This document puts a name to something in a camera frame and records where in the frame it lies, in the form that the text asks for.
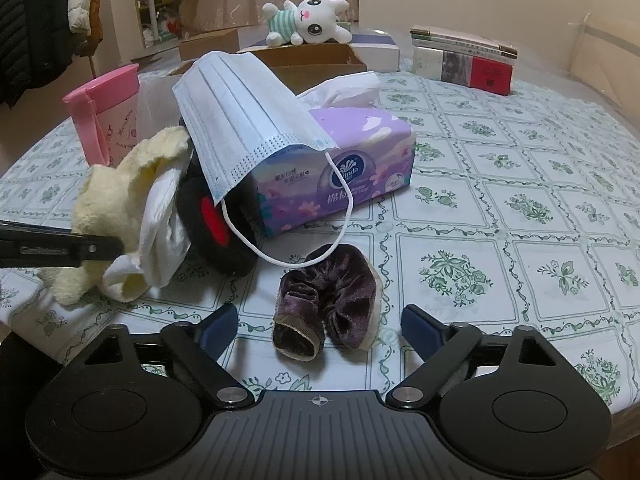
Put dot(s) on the floral tablecloth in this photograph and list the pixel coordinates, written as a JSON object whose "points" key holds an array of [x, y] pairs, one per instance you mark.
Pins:
{"points": [[521, 209]]}

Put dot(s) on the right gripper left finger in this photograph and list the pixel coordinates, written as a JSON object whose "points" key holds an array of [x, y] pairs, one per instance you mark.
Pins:
{"points": [[196, 348]]}

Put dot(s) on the purple tissue pack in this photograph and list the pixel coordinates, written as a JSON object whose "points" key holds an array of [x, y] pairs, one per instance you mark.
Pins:
{"points": [[374, 156]]}

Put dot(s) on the plastic wrapped headboard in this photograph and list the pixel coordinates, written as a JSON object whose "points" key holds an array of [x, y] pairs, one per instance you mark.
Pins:
{"points": [[606, 57]]}

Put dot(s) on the cream yellow fluffy towel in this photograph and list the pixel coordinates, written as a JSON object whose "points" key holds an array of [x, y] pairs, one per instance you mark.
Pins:
{"points": [[111, 202]]}

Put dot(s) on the dark purple velvet scrunchie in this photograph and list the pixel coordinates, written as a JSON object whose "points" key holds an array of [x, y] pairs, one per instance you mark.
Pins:
{"points": [[338, 298]]}

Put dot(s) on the blue surgical face mask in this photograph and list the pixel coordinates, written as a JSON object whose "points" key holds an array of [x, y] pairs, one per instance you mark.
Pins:
{"points": [[238, 113]]}

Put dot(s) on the black red round earmuff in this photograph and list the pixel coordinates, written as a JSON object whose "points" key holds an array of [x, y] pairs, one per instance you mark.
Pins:
{"points": [[210, 236]]}

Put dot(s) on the small closed cardboard box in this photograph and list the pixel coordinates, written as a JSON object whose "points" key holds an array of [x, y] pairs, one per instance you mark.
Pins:
{"points": [[224, 40]]}

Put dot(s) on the white bunny plush toy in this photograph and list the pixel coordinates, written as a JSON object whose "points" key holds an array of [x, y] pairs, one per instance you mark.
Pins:
{"points": [[309, 22]]}

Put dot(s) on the stack of books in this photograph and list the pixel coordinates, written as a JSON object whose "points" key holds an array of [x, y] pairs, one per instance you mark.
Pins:
{"points": [[467, 60]]}

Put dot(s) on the white blue flat box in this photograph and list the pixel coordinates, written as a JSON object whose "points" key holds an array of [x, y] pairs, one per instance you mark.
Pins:
{"points": [[375, 48]]}

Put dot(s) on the long open cardboard box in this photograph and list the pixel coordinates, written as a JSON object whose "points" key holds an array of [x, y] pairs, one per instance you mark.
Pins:
{"points": [[299, 68]]}

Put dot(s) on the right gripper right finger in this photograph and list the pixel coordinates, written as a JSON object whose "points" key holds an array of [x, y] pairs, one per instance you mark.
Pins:
{"points": [[445, 351]]}

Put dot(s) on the black jacket on rack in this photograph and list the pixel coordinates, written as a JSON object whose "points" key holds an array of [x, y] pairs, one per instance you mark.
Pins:
{"points": [[36, 45]]}

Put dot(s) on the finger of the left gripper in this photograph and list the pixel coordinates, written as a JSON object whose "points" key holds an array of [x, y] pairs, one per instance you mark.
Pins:
{"points": [[26, 246]]}

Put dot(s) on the white cloth glove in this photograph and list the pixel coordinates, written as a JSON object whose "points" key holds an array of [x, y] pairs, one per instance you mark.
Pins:
{"points": [[163, 242]]}

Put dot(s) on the pink lidded cup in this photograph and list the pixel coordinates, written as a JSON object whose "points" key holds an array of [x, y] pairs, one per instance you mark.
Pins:
{"points": [[104, 113]]}

